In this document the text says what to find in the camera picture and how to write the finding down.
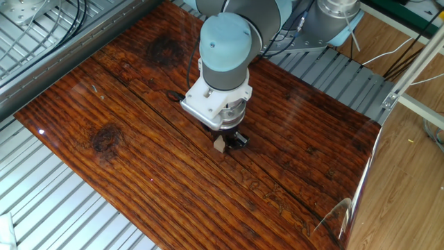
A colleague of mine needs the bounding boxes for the green bench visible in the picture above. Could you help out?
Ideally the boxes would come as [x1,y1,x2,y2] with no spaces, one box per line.
[367,0,444,35]

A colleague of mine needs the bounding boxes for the white cloth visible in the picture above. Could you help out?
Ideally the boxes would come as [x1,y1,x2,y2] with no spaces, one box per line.
[0,212,18,250]

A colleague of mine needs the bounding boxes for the white floor cable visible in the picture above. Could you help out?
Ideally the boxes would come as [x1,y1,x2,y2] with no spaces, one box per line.
[361,37,414,67]

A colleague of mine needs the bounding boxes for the black cable along rail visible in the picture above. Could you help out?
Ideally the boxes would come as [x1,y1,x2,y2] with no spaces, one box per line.
[0,0,88,90]

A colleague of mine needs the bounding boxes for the grey cable bundle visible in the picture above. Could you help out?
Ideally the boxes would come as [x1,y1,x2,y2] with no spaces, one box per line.
[422,117,444,154]

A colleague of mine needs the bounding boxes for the silver cable connector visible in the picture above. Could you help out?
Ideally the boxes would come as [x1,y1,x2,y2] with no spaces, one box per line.
[296,10,310,38]

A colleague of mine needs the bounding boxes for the white cable tie tail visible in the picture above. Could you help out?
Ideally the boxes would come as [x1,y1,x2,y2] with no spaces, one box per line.
[342,12,362,53]

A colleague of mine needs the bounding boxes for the silver perforated mount plate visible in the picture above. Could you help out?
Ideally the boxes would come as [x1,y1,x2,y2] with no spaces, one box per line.
[0,0,59,27]

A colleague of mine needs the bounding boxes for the aluminium frame post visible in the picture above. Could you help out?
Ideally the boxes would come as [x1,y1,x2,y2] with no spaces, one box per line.
[381,24,444,130]

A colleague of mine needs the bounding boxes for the long black robot cable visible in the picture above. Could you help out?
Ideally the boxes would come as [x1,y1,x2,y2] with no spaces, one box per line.
[260,0,317,59]

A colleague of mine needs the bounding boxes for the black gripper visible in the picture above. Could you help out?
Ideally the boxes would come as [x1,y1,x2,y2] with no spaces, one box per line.
[220,127,251,151]

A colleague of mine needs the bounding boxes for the glossy wood grain mat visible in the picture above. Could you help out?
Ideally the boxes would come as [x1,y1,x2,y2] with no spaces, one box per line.
[12,0,382,250]

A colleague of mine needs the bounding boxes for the black cable with plug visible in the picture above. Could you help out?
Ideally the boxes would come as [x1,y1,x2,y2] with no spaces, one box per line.
[165,34,203,103]

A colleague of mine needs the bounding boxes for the black floor cables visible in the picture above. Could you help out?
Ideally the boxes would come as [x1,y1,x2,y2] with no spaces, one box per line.
[382,9,444,81]

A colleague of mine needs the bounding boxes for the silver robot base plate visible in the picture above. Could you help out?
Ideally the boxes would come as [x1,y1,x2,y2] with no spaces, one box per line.
[265,31,336,56]

